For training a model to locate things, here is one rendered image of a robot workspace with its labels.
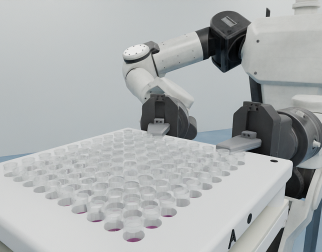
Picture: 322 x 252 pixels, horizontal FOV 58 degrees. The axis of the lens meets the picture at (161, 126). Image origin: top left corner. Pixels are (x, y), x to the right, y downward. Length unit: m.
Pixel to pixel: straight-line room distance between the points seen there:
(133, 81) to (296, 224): 0.52
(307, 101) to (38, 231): 0.44
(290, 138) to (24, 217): 0.33
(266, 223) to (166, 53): 0.64
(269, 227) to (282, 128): 0.15
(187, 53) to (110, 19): 3.05
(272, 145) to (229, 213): 0.18
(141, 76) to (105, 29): 3.11
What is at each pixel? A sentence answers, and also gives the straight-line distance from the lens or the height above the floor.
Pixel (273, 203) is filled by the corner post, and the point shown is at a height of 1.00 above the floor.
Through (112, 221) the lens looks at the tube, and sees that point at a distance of 0.20.
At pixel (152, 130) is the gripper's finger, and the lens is 0.40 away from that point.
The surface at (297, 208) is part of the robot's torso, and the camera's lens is 0.81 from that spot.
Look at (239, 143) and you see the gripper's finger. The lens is 0.35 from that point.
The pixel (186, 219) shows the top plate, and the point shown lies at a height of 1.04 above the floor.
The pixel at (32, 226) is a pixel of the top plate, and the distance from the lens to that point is 0.22.
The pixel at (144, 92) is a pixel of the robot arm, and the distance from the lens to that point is 0.70.
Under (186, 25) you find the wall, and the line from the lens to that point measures 4.28.
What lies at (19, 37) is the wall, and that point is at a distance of 3.73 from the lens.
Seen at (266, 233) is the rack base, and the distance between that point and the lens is 0.30.
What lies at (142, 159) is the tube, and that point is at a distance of 0.30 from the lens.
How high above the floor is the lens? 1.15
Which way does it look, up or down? 14 degrees down
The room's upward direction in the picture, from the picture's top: straight up
